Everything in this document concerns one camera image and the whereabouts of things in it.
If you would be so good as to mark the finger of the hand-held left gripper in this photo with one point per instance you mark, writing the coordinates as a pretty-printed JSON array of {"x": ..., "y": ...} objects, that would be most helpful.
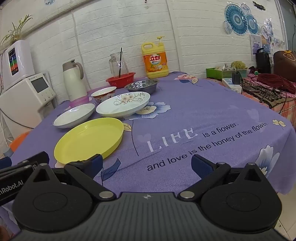
[
  {"x": 40, "y": 157},
  {"x": 5, "y": 163}
]

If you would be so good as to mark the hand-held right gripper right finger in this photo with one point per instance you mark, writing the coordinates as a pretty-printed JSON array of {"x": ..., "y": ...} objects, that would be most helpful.
[{"x": 200, "y": 165}]

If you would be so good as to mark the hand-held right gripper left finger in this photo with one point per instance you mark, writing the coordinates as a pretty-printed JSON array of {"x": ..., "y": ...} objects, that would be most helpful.
[{"x": 98, "y": 164}]

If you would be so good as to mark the yellow plastic plate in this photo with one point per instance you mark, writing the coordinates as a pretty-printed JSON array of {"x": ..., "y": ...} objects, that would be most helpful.
[{"x": 87, "y": 139}]

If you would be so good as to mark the plain white plate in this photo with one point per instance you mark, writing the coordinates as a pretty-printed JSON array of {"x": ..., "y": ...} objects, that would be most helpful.
[{"x": 74, "y": 114}]

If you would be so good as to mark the orange stool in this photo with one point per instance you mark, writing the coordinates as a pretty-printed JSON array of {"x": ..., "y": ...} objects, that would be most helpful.
[{"x": 18, "y": 141}]

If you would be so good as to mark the purple floral tablecloth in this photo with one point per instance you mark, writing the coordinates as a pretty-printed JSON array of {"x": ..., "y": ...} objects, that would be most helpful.
[{"x": 185, "y": 111}]

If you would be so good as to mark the white countertop water dispenser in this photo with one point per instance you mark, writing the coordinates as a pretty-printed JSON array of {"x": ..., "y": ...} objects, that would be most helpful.
[{"x": 23, "y": 99}]

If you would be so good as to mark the floral white plate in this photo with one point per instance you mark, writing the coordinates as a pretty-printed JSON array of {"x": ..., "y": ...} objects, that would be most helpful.
[{"x": 120, "y": 104}]

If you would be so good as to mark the purple plastic cup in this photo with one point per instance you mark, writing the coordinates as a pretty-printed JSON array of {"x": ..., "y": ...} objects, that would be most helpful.
[{"x": 78, "y": 102}]

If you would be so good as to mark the red patterned white bowl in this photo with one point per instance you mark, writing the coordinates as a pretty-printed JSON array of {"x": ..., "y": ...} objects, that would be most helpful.
[{"x": 103, "y": 95}]

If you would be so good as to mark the white thermos jug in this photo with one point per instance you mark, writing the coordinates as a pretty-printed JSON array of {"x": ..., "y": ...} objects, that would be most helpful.
[{"x": 74, "y": 83}]

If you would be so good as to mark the red plastic basket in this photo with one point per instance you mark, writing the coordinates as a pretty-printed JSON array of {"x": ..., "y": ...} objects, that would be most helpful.
[{"x": 120, "y": 83}]

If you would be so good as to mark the white power strip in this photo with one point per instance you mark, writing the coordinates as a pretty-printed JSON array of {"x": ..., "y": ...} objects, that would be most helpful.
[{"x": 227, "y": 84}]

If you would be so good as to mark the stainless steel bowl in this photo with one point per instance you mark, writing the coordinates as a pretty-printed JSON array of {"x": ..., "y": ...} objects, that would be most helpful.
[{"x": 141, "y": 87}]

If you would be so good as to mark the green plastic tray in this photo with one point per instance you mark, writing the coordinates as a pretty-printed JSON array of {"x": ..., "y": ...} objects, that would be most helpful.
[{"x": 215, "y": 73}]

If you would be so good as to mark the black power adapter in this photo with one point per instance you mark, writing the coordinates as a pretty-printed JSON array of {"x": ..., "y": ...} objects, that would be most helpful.
[{"x": 236, "y": 78}]

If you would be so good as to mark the clear glass pitcher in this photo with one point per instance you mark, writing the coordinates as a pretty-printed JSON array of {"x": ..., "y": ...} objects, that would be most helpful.
[{"x": 115, "y": 64}]

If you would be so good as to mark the black stirring stick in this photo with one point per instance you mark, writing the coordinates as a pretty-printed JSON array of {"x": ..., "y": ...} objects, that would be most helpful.
[{"x": 120, "y": 60}]

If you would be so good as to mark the yellow loofah sponge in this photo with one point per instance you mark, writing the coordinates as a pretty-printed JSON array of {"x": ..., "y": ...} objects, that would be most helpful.
[{"x": 239, "y": 64}]

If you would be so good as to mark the yellow detergent bottle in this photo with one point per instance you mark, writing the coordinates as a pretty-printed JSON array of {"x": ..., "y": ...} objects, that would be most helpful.
[{"x": 155, "y": 62}]

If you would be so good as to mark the dark red knitted cloth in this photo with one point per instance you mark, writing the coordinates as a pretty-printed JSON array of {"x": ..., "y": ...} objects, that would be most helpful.
[{"x": 277, "y": 82}]

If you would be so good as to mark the green potted plant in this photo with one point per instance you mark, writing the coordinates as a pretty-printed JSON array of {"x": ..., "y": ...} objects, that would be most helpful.
[{"x": 16, "y": 30}]

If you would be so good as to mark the brown cushion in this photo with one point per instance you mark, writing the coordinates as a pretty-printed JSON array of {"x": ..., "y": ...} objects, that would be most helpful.
[{"x": 285, "y": 62}]

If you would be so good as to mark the large blue paper fan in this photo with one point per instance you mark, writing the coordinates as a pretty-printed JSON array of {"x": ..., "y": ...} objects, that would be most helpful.
[{"x": 234, "y": 19}]

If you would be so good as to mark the small blue paper fan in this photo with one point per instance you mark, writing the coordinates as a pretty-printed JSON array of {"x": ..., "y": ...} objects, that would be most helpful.
[{"x": 252, "y": 24}]

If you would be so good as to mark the white wall water purifier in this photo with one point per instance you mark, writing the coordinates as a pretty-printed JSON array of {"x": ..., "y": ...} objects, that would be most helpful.
[{"x": 22, "y": 60}]

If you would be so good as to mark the wall poster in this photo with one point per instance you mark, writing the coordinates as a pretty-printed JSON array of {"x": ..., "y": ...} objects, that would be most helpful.
[{"x": 256, "y": 47}]

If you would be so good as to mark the black wall hook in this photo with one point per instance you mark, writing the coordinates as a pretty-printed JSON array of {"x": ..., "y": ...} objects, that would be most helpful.
[{"x": 259, "y": 5}]

